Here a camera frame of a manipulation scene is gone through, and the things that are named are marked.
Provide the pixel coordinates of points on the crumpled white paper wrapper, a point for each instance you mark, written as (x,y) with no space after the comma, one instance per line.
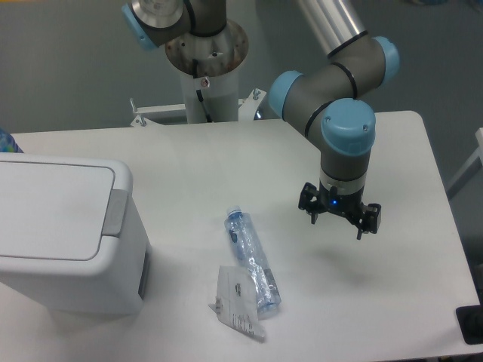
(235,302)

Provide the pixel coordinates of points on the white pedestal base frame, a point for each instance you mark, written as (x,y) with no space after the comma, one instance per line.
(249,109)

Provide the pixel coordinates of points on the white frame at right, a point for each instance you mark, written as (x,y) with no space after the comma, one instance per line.
(468,170)

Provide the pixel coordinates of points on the white trash can lid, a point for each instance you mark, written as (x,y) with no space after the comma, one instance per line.
(56,211)

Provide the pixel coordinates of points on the black table clamp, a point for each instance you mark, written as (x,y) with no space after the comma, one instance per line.
(470,321)

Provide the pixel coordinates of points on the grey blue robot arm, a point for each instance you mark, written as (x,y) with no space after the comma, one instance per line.
(326,108)

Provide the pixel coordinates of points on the blue patterned object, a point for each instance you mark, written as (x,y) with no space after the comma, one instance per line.
(8,143)

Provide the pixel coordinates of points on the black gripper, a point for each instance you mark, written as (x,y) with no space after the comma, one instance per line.
(342,199)

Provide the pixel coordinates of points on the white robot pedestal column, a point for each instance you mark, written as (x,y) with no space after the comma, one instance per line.
(209,67)

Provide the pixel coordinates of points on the crushed clear plastic bottle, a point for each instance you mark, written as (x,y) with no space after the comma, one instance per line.
(248,251)

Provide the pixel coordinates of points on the white trash can body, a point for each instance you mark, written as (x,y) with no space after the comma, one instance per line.
(112,282)

